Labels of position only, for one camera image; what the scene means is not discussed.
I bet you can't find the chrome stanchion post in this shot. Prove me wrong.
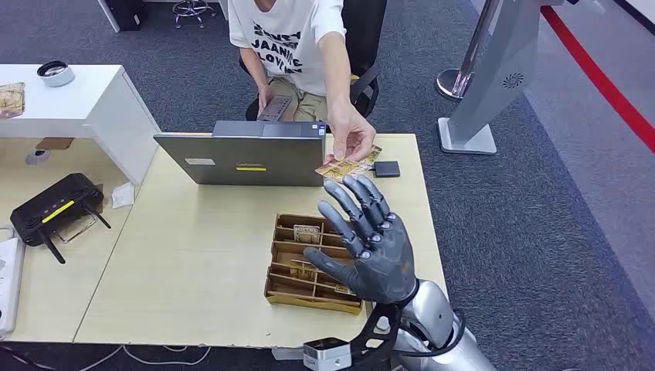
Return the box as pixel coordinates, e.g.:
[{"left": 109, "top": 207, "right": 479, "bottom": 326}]
[{"left": 436, "top": 0, "right": 500, "bottom": 102}]

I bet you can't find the clear acrylic stand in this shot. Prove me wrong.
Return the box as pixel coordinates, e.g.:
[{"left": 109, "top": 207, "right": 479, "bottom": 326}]
[{"left": 51, "top": 212, "right": 99, "bottom": 244}]

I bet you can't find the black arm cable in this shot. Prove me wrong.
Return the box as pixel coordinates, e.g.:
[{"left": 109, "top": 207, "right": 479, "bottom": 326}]
[{"left": 404, "top": 307, "right": 467, "bottom": 359}]

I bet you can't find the white bracket under desk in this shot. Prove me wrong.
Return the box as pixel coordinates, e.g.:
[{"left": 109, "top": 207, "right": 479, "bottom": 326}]
[{"left": 271, "top": 348, "right": 308, "bottom": 362}]

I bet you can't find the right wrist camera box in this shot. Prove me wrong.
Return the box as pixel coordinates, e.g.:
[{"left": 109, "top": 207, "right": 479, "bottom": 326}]
[{"left": 303, "top": 338, "right": 353, "bottom": 371}]

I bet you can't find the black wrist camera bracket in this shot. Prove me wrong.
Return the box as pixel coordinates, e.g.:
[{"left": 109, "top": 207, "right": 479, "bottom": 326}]
[{"left": 350, "top": 303, "right": 404, "bottom": 367}]

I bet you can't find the white floor cable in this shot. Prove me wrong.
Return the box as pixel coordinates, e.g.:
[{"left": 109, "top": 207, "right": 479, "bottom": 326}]
[{"left": 79, "top": 344, "right": 212, "bottom": 369}]

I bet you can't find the white side table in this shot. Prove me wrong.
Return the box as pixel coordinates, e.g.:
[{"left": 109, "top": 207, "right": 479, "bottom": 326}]
[{"left": 0, "top": 63, "right": 162, "bottom": 186}]

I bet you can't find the grey smartphone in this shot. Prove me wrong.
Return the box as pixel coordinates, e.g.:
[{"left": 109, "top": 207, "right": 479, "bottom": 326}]
[{"left": 256, "top": 94, "right": 293, "bottom": 123}]

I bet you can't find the white desk side panel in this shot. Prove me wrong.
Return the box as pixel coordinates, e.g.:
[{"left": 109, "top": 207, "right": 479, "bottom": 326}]
[{"left": 97, "top": 0, "right": 122, "bottom": 34}]

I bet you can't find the person's right hand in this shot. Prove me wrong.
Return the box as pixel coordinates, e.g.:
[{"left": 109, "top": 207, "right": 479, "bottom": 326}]
[{"left": 257, "top": 84, "right": 277, "bottom": 117}]

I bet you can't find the grey laptop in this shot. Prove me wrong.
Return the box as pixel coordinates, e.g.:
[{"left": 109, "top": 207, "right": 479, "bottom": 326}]
[{"left": 153, "top": 120, "right": 328, "bottom": 187}]

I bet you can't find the round white tin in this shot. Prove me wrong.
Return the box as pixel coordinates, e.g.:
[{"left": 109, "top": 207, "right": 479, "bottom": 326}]
[{"left": 36, "top": 60, "right": 76, "bottom": 88}]

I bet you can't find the chrome stool base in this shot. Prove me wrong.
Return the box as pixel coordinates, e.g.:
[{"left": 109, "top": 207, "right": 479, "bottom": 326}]
[{"left": 171, "top": 0, "right": 217, "bottom": 29}]

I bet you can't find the black computer tower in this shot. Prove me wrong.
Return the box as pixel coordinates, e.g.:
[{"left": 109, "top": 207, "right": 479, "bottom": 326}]
[{"left": 104, "top": 0, "right": 151, "bottom": 32}]

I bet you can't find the small black usb hub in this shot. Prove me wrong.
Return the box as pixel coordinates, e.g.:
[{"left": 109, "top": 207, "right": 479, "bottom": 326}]
[{"left": 372, "top": 161, "right": 401, "bottom": 179}]

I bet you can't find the brown cardboard piece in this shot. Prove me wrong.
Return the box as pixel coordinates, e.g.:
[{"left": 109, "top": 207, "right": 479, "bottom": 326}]
[{"left": 34, "top": 137, "right": 75, "bottom": 151}]

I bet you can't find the person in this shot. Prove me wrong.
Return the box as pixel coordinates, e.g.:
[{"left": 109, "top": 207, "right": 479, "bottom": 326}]
[{"left": 227, "top": 0, "right": 377, "bottom": 165}]

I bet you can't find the red floor tape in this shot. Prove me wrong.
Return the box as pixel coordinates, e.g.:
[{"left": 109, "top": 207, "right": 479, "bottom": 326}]
[{"left": 539, "top": 5, "right": 655, "bottom": 155}]

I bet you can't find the black router with antennas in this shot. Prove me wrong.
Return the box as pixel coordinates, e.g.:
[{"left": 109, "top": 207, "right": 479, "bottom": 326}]
[{"left": 10, "top": 172, "right": 112, "bottom": 265}]

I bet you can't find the white power strip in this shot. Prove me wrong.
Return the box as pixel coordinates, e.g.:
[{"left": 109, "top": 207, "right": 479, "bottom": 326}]
[{"left": 0, "top": 237, "right": 25, "bottom": 339}]

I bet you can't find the person's left hand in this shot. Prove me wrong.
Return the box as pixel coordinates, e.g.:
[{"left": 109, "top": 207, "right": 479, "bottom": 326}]
[{"left": 323, "top": 101, "right": 377, "bottom": 165}]

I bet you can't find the white paper slip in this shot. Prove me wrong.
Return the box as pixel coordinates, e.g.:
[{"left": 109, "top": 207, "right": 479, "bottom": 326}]
[{"left": 111, "top": 182, "right": 136, "bottom": 210}]

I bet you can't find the clear pack of gold cards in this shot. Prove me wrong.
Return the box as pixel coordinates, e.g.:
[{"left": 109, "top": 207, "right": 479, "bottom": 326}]
[{"left": 0, "top": 82, "right": 26, "bottom": 121}]

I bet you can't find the wooden compartment organizer box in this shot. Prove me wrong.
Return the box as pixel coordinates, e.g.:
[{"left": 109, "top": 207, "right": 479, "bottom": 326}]
[{"left": 263, "top": 213, "right": 365, "bottom": 315}]

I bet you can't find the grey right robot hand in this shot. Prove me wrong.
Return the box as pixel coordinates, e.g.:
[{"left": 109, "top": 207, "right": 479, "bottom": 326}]
[{"left": 303, "top": 174, "right": 419, "bottom": 306}]

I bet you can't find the grey kiosk stand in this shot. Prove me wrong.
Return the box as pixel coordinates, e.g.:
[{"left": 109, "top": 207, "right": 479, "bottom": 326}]
[{"left": 437, "top": 0, "right": 564, "bottom": 155}]

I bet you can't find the black office chair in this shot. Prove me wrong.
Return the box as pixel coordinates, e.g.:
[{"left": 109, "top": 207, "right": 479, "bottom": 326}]
[{"left": 239, "top": 0, "right": 389, "bottom": 121}]

